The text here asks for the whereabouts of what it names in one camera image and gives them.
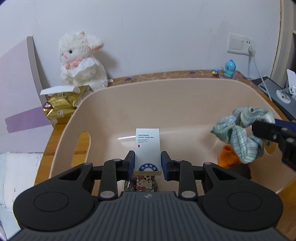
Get small bird figurine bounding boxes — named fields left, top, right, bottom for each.
left=212, top=69, right=219, bottom=77

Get white phone stand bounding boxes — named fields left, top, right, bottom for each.
left=276, top=69, right=296, bottom=104

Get lilac headboard panel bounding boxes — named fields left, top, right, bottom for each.
left=1, top=36, right=53, bottom=153

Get orange cloth item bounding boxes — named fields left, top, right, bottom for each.
left=218, top=145, right=241, bottom=169

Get blue penguin figurine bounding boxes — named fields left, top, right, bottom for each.
left=223, top=59, right=236, bottom=78

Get gold foil snack bag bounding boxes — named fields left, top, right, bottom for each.
left=43, top=85, right=93, bottom=125

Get white wall switch socket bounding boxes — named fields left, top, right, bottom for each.
left=227, top=33, right=255, bottom=55

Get green plaid scrunchie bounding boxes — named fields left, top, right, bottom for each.
left=211, top=106, right=275, bottom=164

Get white pillow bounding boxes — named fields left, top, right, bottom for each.
left=1, top=152, right=43, bottom=240

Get dark grey flat box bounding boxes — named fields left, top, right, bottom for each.
left=252, top=77, right=295, bottom=121

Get white paper card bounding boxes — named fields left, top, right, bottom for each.
left=40, top=85, right=80, bottom=96

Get white plush lamb toy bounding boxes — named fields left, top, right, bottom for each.
left=58, top=31, right=108, bottom=91

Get Hello Kitty cartoon box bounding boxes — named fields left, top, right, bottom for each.
left=124, top=175, right=158, bottom=192

